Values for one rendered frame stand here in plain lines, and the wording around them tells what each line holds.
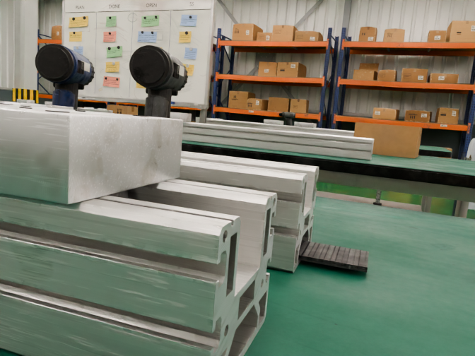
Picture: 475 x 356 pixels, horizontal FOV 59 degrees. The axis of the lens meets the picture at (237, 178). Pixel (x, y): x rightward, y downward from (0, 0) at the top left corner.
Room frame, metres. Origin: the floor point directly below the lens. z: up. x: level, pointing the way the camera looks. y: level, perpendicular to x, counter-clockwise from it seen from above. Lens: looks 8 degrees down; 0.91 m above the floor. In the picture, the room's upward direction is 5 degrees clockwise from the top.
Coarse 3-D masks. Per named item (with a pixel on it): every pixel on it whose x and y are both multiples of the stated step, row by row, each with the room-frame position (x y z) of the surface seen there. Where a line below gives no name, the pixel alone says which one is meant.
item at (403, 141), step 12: (108, 108) 4.97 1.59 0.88; (120, 108) 4.90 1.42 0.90; (132, 108) 4.95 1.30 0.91; (360, 132) 2.11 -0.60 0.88; (372, 132) 2.09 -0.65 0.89; (384, 132) 2.06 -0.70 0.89; (396, 132) 2.04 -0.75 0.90; (408, 132) 2.01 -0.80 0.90; (420, 132) 2.05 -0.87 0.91; (384, 144) 2.06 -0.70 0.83; (396, 144) 2.03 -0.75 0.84; (408, 144) 2.01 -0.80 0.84; (396, 156) 2.03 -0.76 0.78; (408, 156) 2.00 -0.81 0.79
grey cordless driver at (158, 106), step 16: (144, 48) 0.59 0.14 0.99; (160, 48) 0.61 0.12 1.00; (144, 64) 0.59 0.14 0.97; (160, 64) 0.59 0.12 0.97; (176, 64) 0.62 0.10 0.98; (144, 80) 0.59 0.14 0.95; (160, 80) 0.59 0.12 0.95; (176, 80) 0.64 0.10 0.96; (160, 96) 0.63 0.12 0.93; (144, 112) 0.63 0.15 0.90; (160, 112) 0.62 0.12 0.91
